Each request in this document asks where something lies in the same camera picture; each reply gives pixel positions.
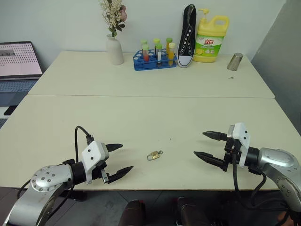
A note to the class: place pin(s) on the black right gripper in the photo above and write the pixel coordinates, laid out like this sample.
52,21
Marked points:
231,155

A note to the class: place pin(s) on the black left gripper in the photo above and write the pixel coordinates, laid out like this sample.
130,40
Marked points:
98,171

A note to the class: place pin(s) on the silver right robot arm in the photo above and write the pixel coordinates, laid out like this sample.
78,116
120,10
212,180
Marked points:
275,157

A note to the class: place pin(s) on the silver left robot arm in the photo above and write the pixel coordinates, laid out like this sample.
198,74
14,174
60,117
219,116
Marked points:
44,179

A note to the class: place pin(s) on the small brass padlock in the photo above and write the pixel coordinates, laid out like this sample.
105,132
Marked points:
153,155

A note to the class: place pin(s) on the dark rounded shape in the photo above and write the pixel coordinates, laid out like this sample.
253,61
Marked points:
132,214
191,212

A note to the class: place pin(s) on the steel metal cup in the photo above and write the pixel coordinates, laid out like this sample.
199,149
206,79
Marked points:
234,61

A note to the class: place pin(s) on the blue test tube rack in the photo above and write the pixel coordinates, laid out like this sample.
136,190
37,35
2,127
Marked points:
141,64

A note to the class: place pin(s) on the yellow cap tube orange liquid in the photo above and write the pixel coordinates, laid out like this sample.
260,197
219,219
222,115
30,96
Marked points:
171,55

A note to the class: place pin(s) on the yellow detergent pump bottle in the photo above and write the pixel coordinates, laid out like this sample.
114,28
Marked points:
209,42

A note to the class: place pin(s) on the green cap tube dark liquid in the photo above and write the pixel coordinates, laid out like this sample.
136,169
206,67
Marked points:
159,55

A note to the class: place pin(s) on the white ceramic vase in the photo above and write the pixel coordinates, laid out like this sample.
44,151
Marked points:
114,51

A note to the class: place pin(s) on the green cap tube red liquid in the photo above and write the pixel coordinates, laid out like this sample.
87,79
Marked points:
145,54

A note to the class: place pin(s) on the black canvas sneaker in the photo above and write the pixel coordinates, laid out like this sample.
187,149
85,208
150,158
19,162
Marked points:
187,37

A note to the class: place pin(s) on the green cap tube orange liquid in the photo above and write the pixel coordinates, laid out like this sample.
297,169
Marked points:
169,40

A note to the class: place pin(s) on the black smartphone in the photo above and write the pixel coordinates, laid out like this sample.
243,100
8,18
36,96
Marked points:
10,110

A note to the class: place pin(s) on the yellow-green cap tube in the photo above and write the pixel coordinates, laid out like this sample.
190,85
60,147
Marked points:
156,41

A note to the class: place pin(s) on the green cap clear tube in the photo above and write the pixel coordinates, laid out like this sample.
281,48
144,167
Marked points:
144,42

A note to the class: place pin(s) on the open grey laptop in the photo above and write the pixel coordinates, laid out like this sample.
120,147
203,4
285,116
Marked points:
16,63

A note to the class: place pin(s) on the dried flower bouquet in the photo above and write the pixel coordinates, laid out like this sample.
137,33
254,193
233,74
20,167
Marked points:
113,14

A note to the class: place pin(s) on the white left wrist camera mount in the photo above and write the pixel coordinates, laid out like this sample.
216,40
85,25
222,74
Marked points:
92,153

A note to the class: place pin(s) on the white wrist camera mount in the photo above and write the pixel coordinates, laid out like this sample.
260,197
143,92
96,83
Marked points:
92,153
241,135

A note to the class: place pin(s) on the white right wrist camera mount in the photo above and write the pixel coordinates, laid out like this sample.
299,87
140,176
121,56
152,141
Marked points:
241,135

